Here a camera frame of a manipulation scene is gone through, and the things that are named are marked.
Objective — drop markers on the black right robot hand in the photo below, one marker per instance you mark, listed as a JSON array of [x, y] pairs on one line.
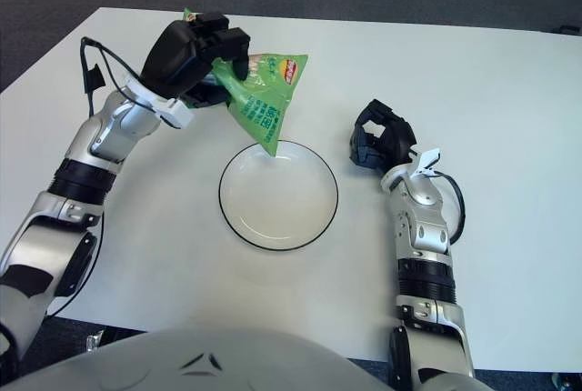
[[395, 138]]

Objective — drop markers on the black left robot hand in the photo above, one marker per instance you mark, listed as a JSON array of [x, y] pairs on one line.
[[177, 54]]

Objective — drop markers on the green snack bag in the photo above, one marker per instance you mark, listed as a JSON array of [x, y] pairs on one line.
[[263, 104]]

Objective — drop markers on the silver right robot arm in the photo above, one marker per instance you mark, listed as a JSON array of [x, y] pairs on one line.
[[420, 232]]

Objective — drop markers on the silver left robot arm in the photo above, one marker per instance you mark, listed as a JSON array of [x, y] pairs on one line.
[[73, 236]]

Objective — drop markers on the white plate with black rim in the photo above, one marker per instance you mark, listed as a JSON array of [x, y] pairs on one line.
[[277, 209]]

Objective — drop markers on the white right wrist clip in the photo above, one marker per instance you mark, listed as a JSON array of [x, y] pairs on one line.
[[428, 158]]

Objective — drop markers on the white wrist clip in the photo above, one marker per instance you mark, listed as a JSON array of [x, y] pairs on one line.
[[175, 113], [428, 158]]

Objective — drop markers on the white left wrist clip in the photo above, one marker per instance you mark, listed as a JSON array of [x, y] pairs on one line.
[[175, 113]]

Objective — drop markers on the silver robot torso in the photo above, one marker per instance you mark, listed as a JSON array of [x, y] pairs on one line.
[[254, 359]]

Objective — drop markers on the grey caster wheel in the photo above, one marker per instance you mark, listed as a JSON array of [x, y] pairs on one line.
[[561, 380]]

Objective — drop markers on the shiny bracket under table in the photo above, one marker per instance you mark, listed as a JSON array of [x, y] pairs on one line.
[[94, 342]]

